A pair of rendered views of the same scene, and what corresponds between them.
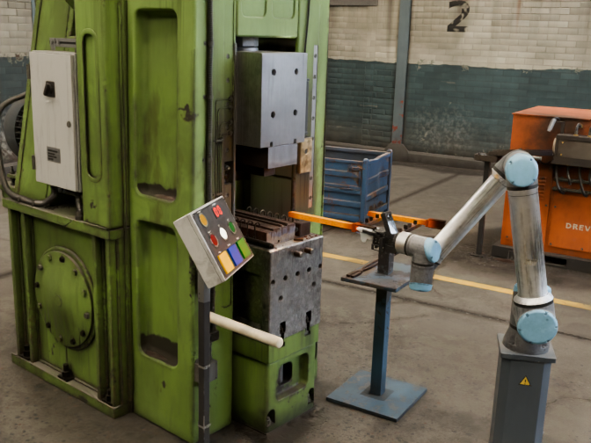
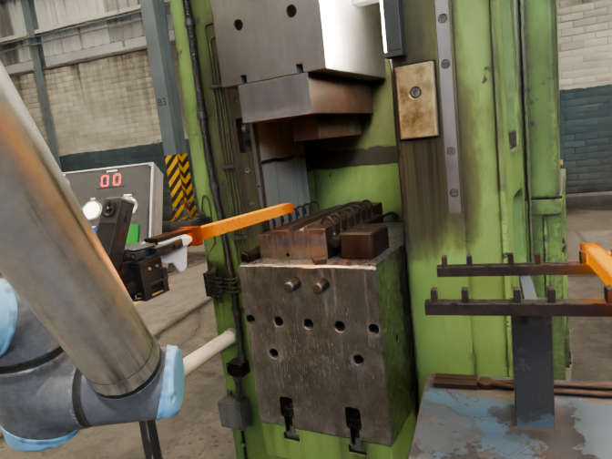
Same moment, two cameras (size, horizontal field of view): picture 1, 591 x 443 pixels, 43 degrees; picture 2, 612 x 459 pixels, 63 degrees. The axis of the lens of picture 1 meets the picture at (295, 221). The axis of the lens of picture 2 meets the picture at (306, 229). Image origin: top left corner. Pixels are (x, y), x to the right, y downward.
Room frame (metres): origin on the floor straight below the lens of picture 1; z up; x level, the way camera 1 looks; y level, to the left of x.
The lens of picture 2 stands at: (3.09, -1.19, 1.20)
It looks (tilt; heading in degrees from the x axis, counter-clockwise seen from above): 10 degrees down; 79
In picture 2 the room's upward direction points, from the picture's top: 7 degrees counter-clockwise
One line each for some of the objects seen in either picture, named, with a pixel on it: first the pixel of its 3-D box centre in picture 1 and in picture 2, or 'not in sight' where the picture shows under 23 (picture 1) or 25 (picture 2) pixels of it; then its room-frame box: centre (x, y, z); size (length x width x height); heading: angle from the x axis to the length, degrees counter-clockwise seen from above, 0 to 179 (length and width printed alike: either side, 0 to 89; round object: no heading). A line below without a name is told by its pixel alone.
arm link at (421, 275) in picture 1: (421, 274); (44, 392); (2.84, -0.51, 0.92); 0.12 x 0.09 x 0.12; 170
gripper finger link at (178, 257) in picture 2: not in sight; (179, 254); (3.02, -0.31, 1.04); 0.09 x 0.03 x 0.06; 47
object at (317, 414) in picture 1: (282, 424); not in sight; (3.25, 0.03, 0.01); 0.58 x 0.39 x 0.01; 141
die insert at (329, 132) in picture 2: (245, 164); (329, 127); (3.46, 0.24, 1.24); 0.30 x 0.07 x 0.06; 51
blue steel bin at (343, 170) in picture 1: (324, 183); not in sight; (7.46, -0.28, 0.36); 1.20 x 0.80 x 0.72; 65
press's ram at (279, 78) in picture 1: (256, 95); (316, 4); (3.44, 0.20, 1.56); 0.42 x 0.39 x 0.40; 51
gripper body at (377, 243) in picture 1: (387, 240); (124, 274); (2.94, -0.38, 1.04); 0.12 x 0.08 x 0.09; 50
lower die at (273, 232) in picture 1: (247, 225); (326, 226); (3.41, 0.23, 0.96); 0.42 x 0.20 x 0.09; 51
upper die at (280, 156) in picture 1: (248, 149); (312, 100); (3.41, 0.23, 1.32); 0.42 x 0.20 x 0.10; 51
